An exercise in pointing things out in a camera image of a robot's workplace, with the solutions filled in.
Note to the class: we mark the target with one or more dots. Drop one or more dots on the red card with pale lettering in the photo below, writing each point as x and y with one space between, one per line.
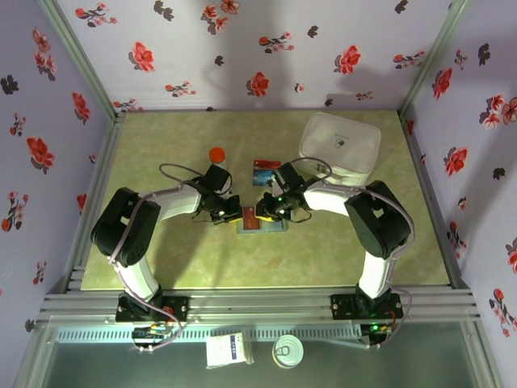
250 220

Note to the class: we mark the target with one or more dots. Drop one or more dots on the pale blue clear card holder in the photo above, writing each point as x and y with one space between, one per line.
278 227

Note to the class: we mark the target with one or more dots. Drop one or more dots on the red card with white logo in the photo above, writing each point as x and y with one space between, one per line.
266 164

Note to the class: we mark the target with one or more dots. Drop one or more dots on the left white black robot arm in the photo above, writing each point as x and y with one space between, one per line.
121 230

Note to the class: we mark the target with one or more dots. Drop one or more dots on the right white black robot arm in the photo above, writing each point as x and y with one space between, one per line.
375 222

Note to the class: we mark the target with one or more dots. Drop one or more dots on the red-capped bottle with orange label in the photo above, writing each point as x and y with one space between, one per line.
217 154

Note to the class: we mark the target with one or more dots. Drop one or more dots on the white plastic lidded container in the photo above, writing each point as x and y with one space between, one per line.
343 137

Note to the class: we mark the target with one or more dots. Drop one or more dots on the white carton with blue print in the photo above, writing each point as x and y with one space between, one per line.
224 351

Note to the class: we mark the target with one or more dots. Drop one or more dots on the silver tin can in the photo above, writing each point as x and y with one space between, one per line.
287 351

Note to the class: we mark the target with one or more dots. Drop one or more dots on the small controller circuit board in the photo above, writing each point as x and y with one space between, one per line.
377 330
151 334

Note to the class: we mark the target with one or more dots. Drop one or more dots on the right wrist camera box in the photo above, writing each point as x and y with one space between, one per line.
288 175

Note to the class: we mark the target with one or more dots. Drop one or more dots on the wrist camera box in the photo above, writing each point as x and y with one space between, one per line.
288 175
217 178

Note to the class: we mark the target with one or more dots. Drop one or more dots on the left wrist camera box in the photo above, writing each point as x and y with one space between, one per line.
217 178

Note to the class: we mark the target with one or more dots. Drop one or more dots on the wide aluminium frame rail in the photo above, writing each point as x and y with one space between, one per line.
258 303

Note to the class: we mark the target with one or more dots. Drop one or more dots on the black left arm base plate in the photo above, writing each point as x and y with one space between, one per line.
177 309

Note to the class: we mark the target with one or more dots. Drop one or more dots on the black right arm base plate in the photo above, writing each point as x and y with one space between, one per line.
343 307

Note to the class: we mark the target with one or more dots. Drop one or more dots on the long aluminium frame rail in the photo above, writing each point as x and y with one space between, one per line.
98 190
429 194

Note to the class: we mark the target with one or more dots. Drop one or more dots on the aluminium corner post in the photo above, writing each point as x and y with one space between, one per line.
81 60
428 60

